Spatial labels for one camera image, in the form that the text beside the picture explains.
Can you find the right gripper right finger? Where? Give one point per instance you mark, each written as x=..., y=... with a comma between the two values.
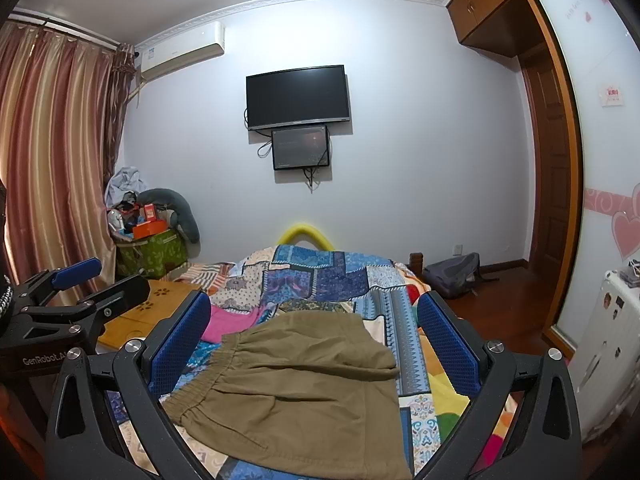
x=543, y=440

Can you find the grey neck pillow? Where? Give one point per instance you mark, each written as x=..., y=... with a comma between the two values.
x=182, y=216

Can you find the wooden lap table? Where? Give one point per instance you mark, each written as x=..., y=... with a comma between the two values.
x=164, y=298

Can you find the white appliance with stickers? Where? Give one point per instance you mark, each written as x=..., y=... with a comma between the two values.
x=605, y=367

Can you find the black wall television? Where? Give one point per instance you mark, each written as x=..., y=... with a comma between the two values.
x=301, y=96

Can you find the small black wall monitor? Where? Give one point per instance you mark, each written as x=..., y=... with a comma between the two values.
x=300, y=148

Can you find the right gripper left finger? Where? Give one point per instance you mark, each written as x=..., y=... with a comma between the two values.
x=83, y=440

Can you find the green patterned storage box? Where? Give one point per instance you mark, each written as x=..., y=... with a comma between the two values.
x=153, y=257

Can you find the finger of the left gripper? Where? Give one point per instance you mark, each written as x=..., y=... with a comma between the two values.
x=38, y=290
x=95, y=311

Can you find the orange box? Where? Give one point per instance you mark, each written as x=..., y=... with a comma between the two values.
x=149, y=228

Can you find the yellow bed rail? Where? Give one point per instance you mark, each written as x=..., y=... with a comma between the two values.
x=304, y=231

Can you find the pink cloth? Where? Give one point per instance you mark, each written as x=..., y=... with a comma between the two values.
x=223, y=322

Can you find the colourful fleece blanket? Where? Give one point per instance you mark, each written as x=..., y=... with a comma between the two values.
x=449, y=406

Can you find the grey backpack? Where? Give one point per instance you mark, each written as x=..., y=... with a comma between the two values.
x=455, y=277

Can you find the wooden overhead cabinet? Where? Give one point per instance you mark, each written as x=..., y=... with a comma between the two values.
x=504, y=27

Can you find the wooden door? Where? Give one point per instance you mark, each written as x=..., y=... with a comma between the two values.
x=552, y=205

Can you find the striped red gold curtain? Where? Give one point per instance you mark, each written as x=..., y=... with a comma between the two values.
x=63, y=106

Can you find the white air conditioner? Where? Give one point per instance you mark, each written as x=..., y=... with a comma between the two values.
x=182, y=50

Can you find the olive khaki shorts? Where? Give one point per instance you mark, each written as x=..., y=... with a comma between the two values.
x=309, y=393

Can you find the grey cloth pile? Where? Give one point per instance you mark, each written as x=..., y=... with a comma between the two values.
x=127, y=179

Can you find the blue patchwork quilt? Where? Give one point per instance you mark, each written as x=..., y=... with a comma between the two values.
x=289, y=278

